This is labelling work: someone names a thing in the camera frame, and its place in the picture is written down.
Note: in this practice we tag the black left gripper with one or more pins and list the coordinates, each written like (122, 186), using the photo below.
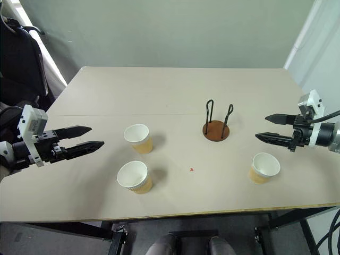
(45, 148)

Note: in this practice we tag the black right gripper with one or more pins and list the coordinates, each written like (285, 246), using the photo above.
(301, 130)

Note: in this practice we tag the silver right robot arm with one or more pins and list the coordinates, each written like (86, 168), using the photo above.
(329, 134)

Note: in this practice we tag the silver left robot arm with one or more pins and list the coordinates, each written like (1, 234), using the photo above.
(10, 156)

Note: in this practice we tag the brown paper cup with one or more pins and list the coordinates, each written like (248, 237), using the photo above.
(134, 178)
(138, 138)
(264, 167)

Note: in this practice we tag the black office chair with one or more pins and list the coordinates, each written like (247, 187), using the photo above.
(21, 66)

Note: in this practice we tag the dark grey rounded shape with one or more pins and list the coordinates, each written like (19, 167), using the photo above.
(162, 245)
(221, 247)

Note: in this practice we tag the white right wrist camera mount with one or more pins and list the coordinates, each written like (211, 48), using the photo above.
(313, 103)

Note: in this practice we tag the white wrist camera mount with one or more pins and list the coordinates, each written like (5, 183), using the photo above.
(30, 120)
(313, 103)

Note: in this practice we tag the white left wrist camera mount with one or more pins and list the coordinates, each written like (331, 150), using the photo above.
(30, 120)

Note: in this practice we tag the black metal table frame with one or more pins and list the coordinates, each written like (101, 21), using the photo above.
(186, 231)

